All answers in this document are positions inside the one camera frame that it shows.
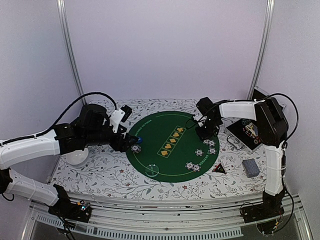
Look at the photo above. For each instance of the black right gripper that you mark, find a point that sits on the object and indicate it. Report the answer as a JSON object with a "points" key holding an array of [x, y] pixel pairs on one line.
{"points": [[204, 136]]}

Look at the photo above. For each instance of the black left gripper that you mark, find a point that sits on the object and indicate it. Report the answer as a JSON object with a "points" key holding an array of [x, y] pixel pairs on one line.
{"points": [[124, 146]]}

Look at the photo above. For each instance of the blue small blind button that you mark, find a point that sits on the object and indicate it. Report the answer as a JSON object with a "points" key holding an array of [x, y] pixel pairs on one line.
{"points": [[140, 140]]}

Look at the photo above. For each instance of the stack of poker chips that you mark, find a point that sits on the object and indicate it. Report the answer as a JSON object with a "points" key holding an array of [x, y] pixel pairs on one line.
{"points": [[136, 148]]}

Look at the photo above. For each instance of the clear round dealer button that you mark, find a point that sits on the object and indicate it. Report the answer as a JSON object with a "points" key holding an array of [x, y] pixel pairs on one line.
{"points": [[152, 170]]}

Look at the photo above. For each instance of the black red triangular card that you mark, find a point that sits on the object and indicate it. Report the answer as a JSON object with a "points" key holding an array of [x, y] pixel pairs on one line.
{"points": [[219, 169]]}

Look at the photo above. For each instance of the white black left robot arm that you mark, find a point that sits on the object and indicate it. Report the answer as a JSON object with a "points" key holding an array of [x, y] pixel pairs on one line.
{"points": [[93, 127]]}

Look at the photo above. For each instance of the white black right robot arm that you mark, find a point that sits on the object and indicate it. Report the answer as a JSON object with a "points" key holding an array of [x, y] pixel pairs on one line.
{"points": [[274, 189]]}

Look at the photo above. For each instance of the aluminium poker chip case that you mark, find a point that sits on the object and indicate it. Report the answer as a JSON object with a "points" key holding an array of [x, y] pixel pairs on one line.
{"points": [[250, 135]]}

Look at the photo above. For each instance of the round green poker mat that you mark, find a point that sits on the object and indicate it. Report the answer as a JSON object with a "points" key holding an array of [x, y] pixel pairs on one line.
{"points": [[169, 141]]}

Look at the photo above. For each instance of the floral patterned tablecloth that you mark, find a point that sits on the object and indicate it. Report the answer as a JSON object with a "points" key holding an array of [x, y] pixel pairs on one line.
{"points": [[108, 173]]}

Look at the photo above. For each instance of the deck of playing cards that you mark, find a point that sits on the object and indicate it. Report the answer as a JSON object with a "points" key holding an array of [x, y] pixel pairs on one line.
{"points": [[251, 168]]}

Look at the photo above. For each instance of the white ceramic bowl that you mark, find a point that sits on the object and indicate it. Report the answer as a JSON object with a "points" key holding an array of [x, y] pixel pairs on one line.
{"points": [[77, 157]]}

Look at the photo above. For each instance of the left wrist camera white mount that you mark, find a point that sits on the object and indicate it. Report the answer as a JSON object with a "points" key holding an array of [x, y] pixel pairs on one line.
{"points": [[118, 116]]}

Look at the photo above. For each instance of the aluminium front rail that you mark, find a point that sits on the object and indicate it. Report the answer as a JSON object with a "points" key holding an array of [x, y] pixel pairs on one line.
{"points": [[200, 219]]}

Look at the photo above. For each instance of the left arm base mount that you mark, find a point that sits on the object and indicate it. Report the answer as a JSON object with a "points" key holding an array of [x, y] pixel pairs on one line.
{"points": [[67, 210]]}

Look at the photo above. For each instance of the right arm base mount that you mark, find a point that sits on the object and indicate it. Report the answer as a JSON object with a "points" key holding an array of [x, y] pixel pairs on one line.
{"points": [[262, 215]]}

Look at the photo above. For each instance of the right aluminium frame post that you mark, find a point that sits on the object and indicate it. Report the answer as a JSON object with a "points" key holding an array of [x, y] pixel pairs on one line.
{"points": [[267, 23]]}

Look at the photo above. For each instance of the aluminium frame post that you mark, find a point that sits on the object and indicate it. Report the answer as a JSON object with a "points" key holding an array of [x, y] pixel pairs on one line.
{"points": [[62, 13], [267, 23]]}

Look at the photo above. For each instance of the left aluminium frame post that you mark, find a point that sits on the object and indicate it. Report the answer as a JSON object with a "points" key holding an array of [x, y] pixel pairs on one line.
{"points": [[62, 13]]}

